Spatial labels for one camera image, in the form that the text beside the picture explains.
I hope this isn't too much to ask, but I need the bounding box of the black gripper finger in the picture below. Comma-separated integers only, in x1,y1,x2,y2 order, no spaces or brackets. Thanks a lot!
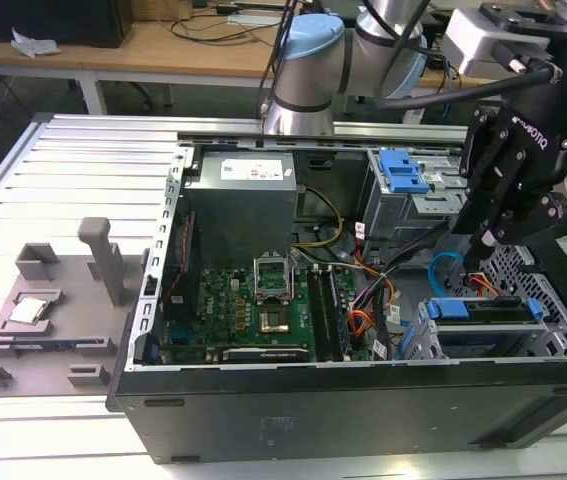
450,104,513,272
479,148,567,247

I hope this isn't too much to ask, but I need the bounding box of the orange red yellow disk wire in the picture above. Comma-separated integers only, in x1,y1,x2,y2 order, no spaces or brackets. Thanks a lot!
466,271,520,307

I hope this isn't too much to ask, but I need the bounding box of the hard disk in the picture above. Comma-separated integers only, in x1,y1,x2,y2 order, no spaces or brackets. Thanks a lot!
426,296,545,327

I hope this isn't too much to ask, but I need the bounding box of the grey metal disk bay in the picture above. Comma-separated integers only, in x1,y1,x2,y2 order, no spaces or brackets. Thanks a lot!
395,244,567,362

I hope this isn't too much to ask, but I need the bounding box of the wooden desk with clutter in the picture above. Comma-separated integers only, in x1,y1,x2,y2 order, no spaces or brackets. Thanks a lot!
415,44,502,121

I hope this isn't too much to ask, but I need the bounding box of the blue plastic cage latch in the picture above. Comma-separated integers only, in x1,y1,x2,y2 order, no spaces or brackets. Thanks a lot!
377,148,432,195

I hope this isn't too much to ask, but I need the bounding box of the metal drive cage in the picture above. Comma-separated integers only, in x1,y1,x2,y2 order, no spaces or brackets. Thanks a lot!
365,148,469,242

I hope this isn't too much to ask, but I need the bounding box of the black RAM stick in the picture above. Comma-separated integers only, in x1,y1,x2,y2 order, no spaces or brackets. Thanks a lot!
325,264,353,361

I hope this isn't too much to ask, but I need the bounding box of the thin metal locking lever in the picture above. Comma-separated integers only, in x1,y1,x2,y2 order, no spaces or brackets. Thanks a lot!
288,249,299,301

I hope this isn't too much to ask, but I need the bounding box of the metal socket cover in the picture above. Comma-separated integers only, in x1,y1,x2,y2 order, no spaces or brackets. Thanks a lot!
253,254,295,304

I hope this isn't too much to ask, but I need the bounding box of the grey power supply unit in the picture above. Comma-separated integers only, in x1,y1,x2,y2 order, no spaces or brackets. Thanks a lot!
182,151,298,261

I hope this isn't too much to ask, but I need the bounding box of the CPU socket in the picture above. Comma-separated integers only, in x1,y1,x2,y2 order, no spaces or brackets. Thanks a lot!
257,307,292,335

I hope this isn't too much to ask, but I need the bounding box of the black open PC case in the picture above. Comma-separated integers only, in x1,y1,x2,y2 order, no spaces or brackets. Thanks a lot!
105,130,567,466

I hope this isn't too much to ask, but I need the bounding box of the black graphics card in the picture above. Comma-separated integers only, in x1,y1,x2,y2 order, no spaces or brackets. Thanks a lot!
221,345,311,364

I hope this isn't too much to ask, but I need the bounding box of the green motherboard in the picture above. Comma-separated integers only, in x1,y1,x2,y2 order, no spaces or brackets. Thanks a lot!
162,267,379,364

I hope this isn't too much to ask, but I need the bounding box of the black case fan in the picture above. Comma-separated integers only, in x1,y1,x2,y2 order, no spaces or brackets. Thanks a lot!
168,208,200,304

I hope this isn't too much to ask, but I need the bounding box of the wooden desk with white legs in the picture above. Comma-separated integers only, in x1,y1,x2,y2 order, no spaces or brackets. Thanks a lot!
0,17,277,116

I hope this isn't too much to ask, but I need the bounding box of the black box on desk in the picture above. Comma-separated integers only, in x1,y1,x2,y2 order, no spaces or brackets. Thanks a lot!
0,0,133,49

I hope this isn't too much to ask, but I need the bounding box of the grey parts rack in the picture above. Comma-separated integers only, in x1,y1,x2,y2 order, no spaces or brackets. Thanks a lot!
0,217,149,399

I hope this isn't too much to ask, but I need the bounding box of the crumpled white paper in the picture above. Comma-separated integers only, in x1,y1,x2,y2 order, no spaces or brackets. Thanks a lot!
10,27,62,57

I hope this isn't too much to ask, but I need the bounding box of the silver CPU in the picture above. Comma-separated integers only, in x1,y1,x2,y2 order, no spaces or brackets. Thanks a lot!
8,298,47,324

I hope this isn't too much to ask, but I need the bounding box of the black camera cable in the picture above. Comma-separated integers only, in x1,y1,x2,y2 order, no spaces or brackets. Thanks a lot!
374,63,564,112

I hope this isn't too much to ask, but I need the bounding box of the blue hanging cable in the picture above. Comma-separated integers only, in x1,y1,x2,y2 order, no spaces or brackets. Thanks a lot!
435,49,460,120

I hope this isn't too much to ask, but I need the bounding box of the blue disk wire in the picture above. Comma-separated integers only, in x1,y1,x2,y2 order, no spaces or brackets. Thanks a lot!
427,250,466,301

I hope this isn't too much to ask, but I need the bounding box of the yellow and black wire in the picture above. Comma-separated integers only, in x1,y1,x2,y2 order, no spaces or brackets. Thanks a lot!
294,186,344,249

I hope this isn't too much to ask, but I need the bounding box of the orange red wire bundle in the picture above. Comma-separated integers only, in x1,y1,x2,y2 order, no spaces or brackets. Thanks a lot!
346,273,400,351

